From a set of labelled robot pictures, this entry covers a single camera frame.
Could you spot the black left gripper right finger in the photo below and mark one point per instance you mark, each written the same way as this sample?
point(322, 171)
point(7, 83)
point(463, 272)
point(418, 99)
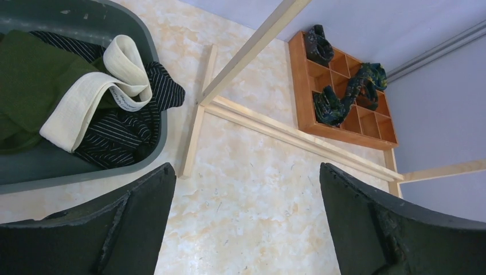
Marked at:
point(374, 232)

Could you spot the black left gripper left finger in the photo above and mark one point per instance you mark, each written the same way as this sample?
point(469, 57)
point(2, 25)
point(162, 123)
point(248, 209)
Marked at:
point(120, 232)

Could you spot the green underwear with cream waistband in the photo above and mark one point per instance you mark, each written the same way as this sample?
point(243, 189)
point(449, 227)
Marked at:
point(50, 93)

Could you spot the light wooden clothes rack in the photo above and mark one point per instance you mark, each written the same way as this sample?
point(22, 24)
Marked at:
point(209, 101)

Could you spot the black striped garment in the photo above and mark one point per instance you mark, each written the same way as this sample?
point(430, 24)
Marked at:
point(115, 137)

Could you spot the grey-green plastic tub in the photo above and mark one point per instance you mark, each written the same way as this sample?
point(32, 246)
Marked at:
point(97, 22)

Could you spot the orange wooden compartment tray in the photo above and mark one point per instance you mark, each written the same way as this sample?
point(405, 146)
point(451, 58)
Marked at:
point(362, 126)

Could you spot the long dark patterned sock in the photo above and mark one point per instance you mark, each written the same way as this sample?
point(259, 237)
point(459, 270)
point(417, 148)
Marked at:
point(363, 88)

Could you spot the dark rolled sock far left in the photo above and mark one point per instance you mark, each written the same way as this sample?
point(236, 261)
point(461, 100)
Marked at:
point(318, 49)

